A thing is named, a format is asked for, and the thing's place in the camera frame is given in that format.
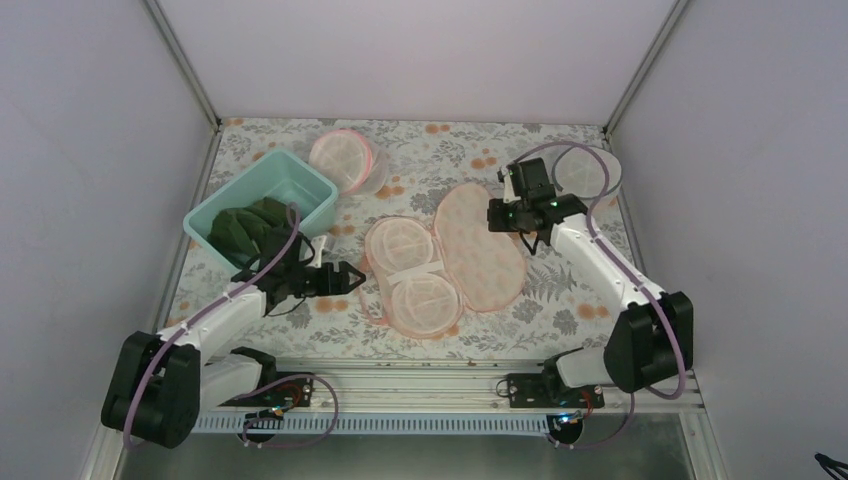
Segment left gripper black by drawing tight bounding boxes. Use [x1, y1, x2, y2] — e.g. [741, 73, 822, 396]
[285, 262, 365, 297]

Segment floral mesh bra laundry bag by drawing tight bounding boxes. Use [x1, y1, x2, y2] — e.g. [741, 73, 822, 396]
[363, 183, 527, 339]

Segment dark green bra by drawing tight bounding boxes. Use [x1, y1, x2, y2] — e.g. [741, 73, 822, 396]
[207, 197, 298, 267]

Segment mint green plastic bin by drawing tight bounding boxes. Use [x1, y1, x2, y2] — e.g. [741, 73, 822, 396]
[183, 149, 339, 273]

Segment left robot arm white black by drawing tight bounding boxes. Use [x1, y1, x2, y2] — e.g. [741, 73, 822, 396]
[100, 232, 366, 448]

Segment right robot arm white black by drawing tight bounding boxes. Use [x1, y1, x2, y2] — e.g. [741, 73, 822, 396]
[487, 158, 694, 407]

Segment grey-trimmed white cylindrical laundry bag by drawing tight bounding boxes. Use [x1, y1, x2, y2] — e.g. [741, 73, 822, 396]
[550, 147, 622, 201]

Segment pink-trimmed white cylindrical laundry bag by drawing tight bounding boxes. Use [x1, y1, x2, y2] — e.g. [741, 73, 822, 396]
[308, 129, 390, 196]

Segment floral patterned table cloth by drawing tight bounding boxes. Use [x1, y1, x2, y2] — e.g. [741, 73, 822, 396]
[207, 118, 614, 362]

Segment white wrist camera on right gripper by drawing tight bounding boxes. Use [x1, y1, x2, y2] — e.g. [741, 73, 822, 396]
[498, 164, 522, 204]

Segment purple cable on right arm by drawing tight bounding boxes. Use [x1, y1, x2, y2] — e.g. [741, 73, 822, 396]
[510, 141, 690, 452]

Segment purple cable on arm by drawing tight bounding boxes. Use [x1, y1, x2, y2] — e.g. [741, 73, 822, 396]
[122, 201, 303, 452]
[510, 141, 690, 452]

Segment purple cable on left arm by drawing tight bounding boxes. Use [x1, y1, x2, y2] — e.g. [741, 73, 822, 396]
[122, 201, 303, 452]

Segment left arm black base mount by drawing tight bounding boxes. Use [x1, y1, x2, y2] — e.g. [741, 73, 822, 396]
[221, 372, 314, 424]

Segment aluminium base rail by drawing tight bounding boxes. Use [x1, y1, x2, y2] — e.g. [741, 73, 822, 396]
[79, 360, 730, 480]

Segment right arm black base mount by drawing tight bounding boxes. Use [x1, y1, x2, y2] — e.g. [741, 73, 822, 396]
[495, 373, 605, 444]

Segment aluminium frame post right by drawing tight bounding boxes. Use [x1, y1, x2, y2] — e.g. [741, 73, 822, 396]
[603, 0, 690, 142]

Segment aluminium frame post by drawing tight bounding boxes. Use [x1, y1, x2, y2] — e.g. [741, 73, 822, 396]
[140, 0, 220, 129]
[603, 0, 690, 142]

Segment aluminium frame post left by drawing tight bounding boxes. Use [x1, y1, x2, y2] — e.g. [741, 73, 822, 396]
[140, 0, 220, 129]

